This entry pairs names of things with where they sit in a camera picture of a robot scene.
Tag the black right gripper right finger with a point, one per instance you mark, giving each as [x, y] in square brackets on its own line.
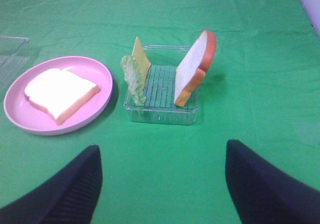
[263, 193]

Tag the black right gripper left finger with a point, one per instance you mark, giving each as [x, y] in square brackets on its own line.
[70, 196]

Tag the bread slice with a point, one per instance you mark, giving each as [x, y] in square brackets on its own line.
[192, 69]
[59, 93]

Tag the green lettuce leaf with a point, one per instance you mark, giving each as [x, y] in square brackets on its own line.
[134, 79]

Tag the pink round plate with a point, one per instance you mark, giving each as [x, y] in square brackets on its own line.
[22, 114]

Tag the green tablecloth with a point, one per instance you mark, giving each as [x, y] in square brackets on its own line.
[262, 89]

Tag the right clear plastic tray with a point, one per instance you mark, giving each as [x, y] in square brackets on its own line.
[159, 107]

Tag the clear plastic tray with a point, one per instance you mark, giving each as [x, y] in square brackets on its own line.
[12, 59]
[159, 107]

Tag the yellow cheese slice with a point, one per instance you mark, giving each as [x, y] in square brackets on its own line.
[142, 60]

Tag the left clear plastic tray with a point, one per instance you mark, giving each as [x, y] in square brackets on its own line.
[12, 59]

